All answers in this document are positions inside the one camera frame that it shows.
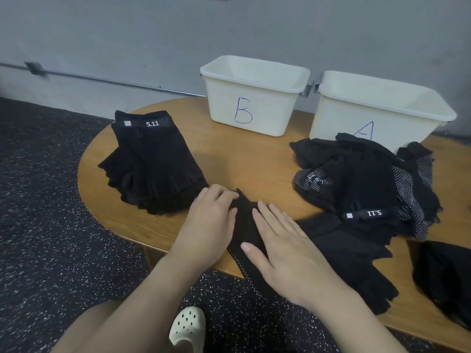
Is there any white plastic bin, pointed letter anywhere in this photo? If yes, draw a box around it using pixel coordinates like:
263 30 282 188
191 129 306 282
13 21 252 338
309 70 458 155

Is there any white perforated clog shoe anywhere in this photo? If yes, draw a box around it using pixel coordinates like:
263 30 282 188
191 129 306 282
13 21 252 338
169 306 207 353

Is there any person's left forearm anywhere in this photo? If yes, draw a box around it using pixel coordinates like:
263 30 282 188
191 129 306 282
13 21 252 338
63 252 208 353

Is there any grey metal wall conduit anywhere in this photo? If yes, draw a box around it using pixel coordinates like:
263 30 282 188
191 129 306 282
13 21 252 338
0 62 203 98

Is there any person's leg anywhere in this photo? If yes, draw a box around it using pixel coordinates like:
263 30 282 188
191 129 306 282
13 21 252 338
51 301 124 353

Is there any person's left hand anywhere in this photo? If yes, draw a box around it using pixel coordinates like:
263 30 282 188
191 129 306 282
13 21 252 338
172 184 240 272

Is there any person's right forearm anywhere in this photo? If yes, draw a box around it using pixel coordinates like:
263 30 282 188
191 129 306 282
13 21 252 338
294 283 407 353

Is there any person's right hand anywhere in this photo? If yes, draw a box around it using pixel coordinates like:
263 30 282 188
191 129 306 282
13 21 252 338
241 201 344 309

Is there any loose pile of black gloves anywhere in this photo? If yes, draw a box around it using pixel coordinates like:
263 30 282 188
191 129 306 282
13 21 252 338
289 132 444 241

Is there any neat stack of black gloves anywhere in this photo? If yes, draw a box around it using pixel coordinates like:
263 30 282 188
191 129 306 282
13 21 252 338
97 110 209 216

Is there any black fingerless glove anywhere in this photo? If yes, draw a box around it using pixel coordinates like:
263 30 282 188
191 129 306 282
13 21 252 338
294 213 400 316
225 187 282 292

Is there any black fabric piece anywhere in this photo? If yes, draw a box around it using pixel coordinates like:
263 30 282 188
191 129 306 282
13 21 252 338
411 240 471 323

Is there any white plastic bin, round letter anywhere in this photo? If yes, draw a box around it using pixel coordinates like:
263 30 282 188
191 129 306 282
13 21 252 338
200 55 311 137

